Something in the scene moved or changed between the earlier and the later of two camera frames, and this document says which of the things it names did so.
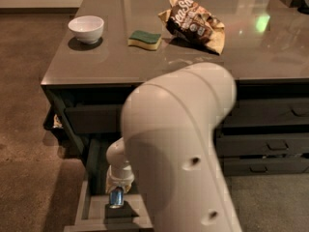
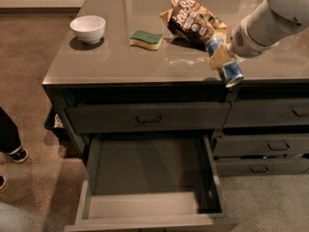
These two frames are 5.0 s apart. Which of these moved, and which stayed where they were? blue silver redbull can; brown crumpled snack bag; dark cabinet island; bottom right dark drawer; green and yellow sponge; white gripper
Moved: white gripper; blue silver redbull can
Stayed: bottom right dark drawer; brown crumpled snack bag; dark cabinet island; green and yellow sponge
